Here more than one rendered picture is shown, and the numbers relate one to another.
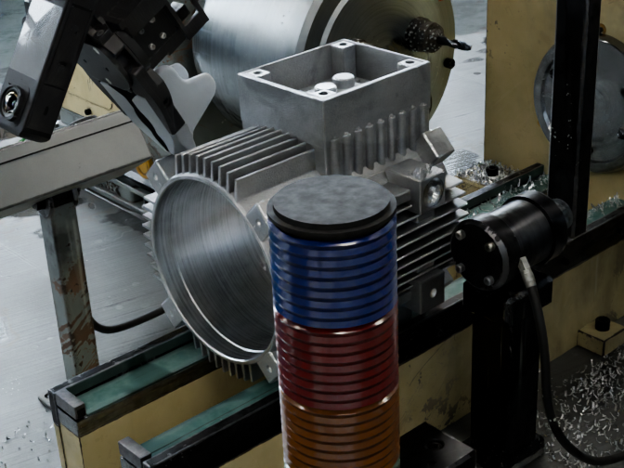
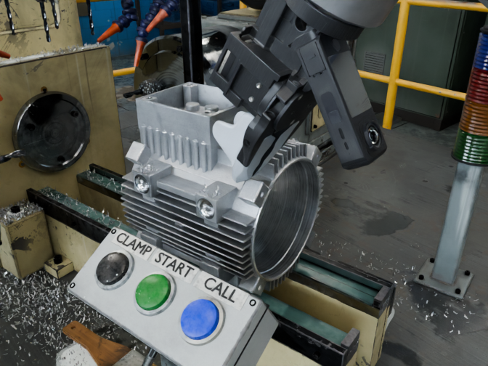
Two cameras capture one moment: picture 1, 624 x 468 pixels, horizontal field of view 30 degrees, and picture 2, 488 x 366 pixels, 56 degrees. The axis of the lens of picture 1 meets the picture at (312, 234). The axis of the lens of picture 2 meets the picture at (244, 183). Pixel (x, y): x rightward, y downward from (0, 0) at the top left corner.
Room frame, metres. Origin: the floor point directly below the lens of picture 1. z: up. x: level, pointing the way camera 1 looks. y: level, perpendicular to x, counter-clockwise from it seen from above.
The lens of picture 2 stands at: (0.96, 0.54, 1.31)
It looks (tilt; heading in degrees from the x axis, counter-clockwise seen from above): 27 degrees down; 258
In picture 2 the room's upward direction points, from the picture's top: straight up
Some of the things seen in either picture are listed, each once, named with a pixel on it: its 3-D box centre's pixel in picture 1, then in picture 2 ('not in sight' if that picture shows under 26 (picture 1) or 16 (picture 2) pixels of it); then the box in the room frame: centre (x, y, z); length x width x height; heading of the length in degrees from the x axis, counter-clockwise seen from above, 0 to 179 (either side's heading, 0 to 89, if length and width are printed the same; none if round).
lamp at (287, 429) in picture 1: (340, 414); (484, 115); (0.49, -0.01, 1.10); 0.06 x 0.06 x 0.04
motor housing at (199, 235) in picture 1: (305, 228); (225, 197); (0.87, 0.01, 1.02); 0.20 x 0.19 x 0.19; 132
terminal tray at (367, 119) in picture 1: (335, 110); (199, 124); (0.90, -0.02, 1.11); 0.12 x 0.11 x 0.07; 132
